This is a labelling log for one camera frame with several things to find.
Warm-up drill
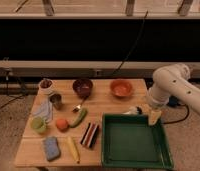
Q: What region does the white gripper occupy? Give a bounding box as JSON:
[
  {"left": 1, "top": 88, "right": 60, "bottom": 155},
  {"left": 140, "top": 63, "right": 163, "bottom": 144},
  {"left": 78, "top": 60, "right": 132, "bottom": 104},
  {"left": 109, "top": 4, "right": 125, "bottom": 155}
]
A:
[{"left": 141, "top": 102, "right": 162, "bottom": 126}]

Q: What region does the green pepper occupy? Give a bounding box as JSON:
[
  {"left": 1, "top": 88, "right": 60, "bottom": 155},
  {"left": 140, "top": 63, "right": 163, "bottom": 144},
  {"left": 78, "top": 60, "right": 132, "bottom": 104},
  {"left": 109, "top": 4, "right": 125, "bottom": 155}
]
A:
[{"left": 69, "top": 108, "right": 88, "bottom": 128}]

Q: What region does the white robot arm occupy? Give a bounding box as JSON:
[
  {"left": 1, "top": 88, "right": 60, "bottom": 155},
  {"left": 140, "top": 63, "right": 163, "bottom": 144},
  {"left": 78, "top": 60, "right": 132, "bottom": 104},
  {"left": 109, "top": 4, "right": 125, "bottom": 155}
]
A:
[{"left": 146, "top": 63, "right": 200, "bottom": 126}]

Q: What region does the orange red bowl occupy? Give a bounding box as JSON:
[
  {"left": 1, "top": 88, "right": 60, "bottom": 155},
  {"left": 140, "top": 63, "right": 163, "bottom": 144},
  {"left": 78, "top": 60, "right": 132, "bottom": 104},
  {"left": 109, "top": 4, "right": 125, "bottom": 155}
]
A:
[{"left": 110, "top": 79, "right": 133, "bottom": 98}]

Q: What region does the dark maroon bowl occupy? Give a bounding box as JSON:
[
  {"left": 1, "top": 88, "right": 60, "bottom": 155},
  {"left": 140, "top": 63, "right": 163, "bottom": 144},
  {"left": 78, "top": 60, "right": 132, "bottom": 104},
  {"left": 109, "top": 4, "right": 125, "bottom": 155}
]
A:
[{"left": 72, "top": 78, "right": 93, "bottom": 98}]

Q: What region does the small white black object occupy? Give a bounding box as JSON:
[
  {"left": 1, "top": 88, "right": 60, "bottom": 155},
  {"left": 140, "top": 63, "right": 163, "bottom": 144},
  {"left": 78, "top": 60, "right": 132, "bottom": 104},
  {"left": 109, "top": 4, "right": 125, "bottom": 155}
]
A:
[{"left": 127, "top": 106, "right": 142, "bottom": 114}]

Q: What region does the green plastic tray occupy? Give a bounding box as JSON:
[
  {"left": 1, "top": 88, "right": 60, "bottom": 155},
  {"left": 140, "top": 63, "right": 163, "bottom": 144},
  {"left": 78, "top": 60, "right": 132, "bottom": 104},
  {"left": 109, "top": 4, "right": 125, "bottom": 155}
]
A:
[{"left": 101, "top": 114, "right": 174, "bottom": 170}]

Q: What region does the striped black red block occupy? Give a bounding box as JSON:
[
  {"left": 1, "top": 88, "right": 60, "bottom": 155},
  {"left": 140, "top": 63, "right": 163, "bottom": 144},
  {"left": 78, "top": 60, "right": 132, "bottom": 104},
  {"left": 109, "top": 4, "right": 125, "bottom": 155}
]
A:
[{"left": 80, "top": 123, "right": 99, "bottom": 149}]

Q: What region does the metal spoon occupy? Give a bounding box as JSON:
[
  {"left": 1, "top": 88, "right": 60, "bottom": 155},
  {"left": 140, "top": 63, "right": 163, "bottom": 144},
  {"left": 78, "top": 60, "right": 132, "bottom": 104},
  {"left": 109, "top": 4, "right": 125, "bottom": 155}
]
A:
[{"left": 72, "top": 97, "right": 88, "bottom": 113}]

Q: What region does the wooden table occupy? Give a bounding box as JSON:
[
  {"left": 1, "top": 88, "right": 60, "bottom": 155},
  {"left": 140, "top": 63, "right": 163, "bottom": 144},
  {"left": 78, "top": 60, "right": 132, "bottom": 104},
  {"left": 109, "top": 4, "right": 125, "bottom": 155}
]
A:
[{"left": 14, "top": 79, "right": 147, "bottom": 168}]

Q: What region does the orange round fruit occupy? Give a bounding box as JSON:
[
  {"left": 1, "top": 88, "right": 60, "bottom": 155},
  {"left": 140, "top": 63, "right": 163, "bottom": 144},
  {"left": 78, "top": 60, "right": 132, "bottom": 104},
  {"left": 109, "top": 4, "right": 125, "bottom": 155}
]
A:
[{"left": 55, "top": 118, "right": 69, "bottom": 132}]

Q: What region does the metal cup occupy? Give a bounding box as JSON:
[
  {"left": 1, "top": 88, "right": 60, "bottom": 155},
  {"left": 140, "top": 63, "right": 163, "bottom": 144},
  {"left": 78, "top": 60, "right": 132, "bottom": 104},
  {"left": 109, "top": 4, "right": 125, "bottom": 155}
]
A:
[{"left": 49, "top": 93, "right": 63, "bottom": 110}]

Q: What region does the blue sponge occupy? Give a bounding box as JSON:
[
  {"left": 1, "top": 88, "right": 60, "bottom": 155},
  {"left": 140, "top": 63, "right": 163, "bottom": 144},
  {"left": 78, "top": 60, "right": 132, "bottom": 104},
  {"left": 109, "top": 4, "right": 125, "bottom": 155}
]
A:
[{"left": 43, "top": 137, "right": 61, "bottom": 161}]

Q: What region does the light blue cloth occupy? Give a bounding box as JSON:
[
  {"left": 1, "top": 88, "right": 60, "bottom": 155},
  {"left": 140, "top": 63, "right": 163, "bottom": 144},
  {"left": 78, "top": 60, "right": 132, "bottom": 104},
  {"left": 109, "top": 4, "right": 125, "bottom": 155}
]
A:
[{"left": 32, "top": 99, "right": 53, "bottom": 123}]

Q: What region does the white cup with contents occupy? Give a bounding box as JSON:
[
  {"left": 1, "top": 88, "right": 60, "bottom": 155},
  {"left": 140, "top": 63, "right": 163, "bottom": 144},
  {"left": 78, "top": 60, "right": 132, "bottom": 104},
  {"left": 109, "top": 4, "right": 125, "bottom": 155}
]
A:
[{"left": 39, "top": 78, "right": 54, "bottom": 95}]

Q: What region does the green cup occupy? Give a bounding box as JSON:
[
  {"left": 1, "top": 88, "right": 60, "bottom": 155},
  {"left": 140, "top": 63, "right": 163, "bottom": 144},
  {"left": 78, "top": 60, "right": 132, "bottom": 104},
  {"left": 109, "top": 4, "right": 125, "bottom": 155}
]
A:
[{"left": 30, "top": 117, "right": 47, "bottom": 134}]

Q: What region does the black hanging cable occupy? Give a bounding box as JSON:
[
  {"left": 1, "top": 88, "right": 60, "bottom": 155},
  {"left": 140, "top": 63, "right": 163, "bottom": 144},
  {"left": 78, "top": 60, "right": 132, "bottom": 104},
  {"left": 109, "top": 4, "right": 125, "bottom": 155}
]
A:
[{"left": 111, "top": 9, "right": 150, "bottom": 76}]

